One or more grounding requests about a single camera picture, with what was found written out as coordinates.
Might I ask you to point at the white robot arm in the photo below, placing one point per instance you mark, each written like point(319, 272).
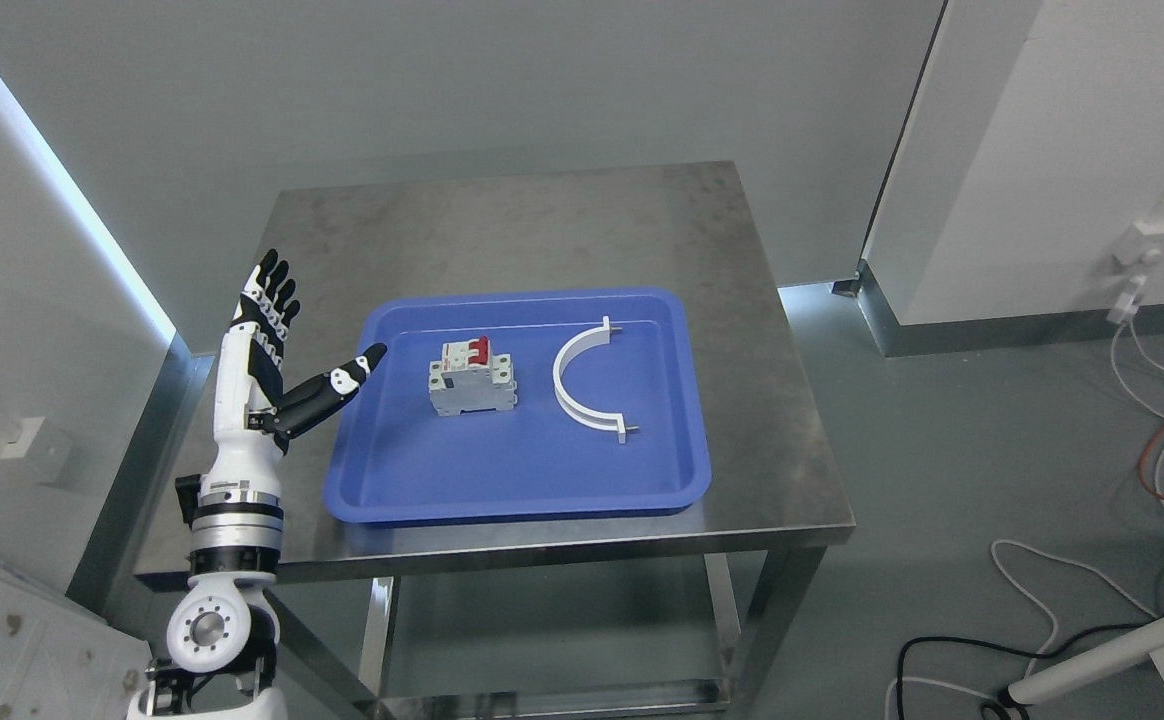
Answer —
point(224, 626)

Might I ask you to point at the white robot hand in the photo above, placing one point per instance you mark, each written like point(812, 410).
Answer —
point(265, 308)

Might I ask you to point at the grey red circuit breaker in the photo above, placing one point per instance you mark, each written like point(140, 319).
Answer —
point(470, 378)

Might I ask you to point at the blue plastic tray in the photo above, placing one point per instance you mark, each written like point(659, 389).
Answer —
point(397, 462)

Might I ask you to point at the white semicircular pipe clamp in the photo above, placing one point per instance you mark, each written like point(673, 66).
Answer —
point(581, 367)

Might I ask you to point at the white wall socket plug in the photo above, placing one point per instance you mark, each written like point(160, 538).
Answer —
point(1140, 249)

